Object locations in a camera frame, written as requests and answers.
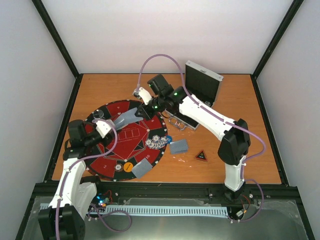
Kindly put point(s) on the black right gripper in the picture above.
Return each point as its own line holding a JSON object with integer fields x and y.
{"x": 147, "y": 114}

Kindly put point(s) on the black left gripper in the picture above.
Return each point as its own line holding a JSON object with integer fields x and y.
{"x": 109, "y": 138}

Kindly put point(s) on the grey card deck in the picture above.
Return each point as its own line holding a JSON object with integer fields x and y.
{"x": 126, "y": 118}

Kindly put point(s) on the clear dealer button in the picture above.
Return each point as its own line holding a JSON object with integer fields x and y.
{"x": 98, "y": 114}

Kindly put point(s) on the orange black poker chip stack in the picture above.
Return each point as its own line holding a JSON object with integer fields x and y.
{"x": 118, "y": 167}

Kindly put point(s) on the blue white poker chips pile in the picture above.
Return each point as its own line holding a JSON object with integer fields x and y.
{"x": 156, "y": 142}

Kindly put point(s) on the orange big blind button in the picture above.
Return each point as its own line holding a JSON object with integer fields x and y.
{"x": 127, "y": 167}

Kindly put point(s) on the blue small blind button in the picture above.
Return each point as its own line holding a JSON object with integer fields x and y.
{"x": 168, "y": 139}

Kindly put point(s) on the grey playing cards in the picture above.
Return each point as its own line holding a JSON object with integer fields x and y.
{"x": 179, "y": 147}

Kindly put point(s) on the aluminium poker chip case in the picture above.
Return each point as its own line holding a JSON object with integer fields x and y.
{"x": 205, "y": 85}

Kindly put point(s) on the red black triangular button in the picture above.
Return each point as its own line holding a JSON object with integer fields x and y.
{"x": 201, "y": 156}

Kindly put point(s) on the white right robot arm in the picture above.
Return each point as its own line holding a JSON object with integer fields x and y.
{"x": 233, "y": 135}

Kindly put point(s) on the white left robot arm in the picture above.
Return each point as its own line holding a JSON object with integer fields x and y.
{"x": 64, "y": 218}

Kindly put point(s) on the round red black poker mat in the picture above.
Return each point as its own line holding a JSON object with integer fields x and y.
{"x": 131, "y": 146}

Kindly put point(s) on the grey playing card on mat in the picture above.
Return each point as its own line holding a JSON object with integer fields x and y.
{"x": 141, "y": 168}

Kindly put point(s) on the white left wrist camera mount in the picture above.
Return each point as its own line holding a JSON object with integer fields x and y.
{"x": 103, "y": 127}

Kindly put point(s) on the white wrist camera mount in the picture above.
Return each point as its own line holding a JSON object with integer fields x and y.
{"x": 143, "y": 94}
{"x": 103, "y": 127}

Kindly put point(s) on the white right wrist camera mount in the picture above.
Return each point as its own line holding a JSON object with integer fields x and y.
{"x": 143, "y": 94}

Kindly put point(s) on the light blue cable duct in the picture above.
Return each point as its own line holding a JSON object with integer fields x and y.
{"x": 162, "y": 211}

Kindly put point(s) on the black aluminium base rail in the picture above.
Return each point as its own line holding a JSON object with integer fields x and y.
{"x": 209, "y": 193}

